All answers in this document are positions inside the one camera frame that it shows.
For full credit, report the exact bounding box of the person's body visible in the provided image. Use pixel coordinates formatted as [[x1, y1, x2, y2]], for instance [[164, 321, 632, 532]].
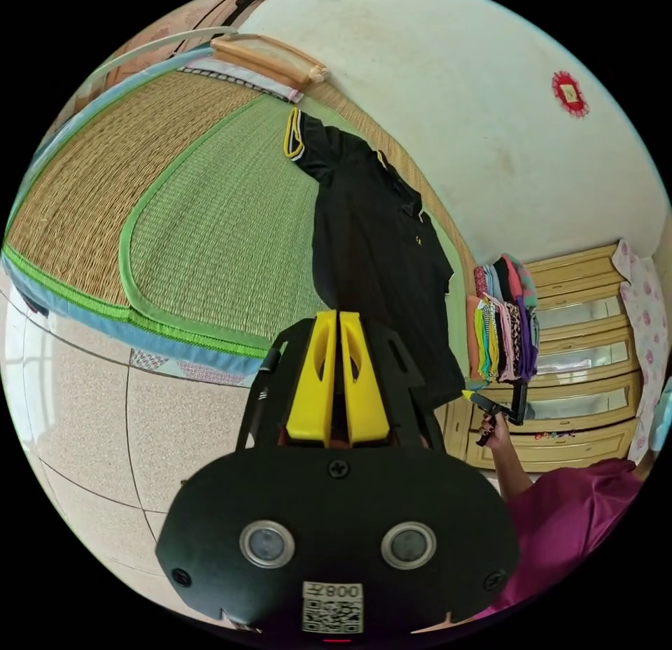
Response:
[[472, 456, 648, 621]]

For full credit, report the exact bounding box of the wooden cupboard with mirror panels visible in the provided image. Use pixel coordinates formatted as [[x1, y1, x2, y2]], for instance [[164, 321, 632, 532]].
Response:
[[440, 242, 645, 474]]

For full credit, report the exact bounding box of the black short sleeve polo shirt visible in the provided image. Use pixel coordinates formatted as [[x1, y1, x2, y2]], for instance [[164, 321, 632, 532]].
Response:
[[282, 106, 467, 411]]

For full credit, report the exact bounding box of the white floral cloth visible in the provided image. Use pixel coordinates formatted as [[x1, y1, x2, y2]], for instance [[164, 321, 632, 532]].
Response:
[[610, 238, 671, 463]]

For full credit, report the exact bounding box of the person's right forearm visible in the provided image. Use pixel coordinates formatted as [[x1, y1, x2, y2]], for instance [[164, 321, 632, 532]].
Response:
[[486, 433, 538, 505]]

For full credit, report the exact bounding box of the red round wall ornament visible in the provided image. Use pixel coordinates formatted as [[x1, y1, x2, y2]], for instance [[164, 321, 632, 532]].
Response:
[[550, 71, 591, 119]]

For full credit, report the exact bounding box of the person's right hand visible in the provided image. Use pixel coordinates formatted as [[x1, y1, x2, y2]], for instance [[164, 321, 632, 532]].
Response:
[[478, 414, 509, 449]]

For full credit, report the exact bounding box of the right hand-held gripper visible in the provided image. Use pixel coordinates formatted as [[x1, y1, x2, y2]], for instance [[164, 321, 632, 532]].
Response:
[[461, 390, 526, 447]]

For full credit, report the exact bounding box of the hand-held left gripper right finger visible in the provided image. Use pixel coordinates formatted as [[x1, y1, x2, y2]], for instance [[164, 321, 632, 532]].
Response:
[[339, 309, 391, 447]]

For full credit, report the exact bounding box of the pile of clothes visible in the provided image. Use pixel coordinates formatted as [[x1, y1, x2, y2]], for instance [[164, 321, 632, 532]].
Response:
[[465, 253, 541, 384]]

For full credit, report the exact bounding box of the bed with woven green mat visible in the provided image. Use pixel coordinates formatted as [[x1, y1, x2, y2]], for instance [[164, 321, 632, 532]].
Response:
[[0, 57, 476, 390]]

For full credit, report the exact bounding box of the woven bamboo pillow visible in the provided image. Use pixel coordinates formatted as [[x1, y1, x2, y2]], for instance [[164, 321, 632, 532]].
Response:
[[209, 33, 330, 90]]

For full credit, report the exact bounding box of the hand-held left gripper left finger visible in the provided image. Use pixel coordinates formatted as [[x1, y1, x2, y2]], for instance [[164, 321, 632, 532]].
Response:
[[285, 309, 338, 445]]

